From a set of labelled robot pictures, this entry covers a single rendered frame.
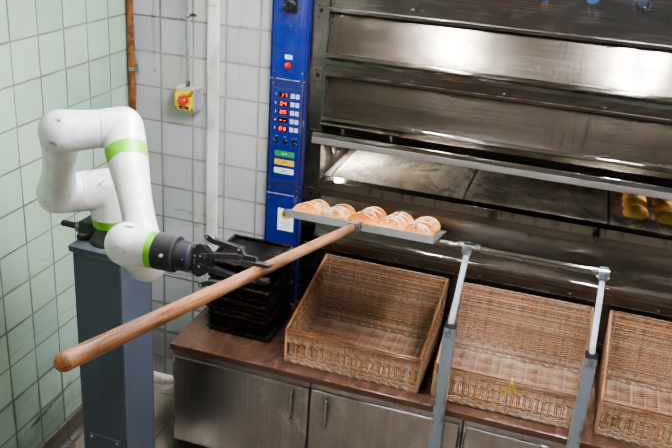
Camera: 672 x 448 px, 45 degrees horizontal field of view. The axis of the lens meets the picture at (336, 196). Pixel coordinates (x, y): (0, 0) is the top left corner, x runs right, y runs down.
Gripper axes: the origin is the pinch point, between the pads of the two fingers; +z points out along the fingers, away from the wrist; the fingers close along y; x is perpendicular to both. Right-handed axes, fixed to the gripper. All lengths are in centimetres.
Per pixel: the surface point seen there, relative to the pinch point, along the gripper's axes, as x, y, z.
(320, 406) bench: -119, 77, -8
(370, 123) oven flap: -141, -35, -11
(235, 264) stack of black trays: -122, 29, -53
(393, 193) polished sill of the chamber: -152, -7, 1
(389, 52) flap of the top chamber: -136, -64, -6
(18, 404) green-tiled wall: -88, 94, -122
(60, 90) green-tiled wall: -95, -30, -123
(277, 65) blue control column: -137, -53, -52
